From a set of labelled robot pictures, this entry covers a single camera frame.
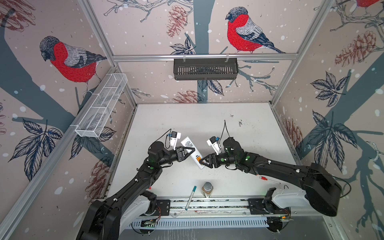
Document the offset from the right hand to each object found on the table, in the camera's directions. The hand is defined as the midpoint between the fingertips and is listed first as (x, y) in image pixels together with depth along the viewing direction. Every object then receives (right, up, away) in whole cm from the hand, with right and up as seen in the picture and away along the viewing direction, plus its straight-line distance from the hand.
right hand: (201, 162), depth 76 cm
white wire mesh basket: (-55, +30, +3) cm, 63 cm away
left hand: (-4, +7, -4) cm, 9 cm away
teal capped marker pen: (-4, -17, +3) cm, 17 cm away
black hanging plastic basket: (+4, +58, +29) cm, 65 cm away
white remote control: (-7, +11, -3) cm, 13 cm away
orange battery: (-2, +3, -2) cm, 4 cm away
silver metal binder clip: (+3, -10, -6) cm, 12 cm away
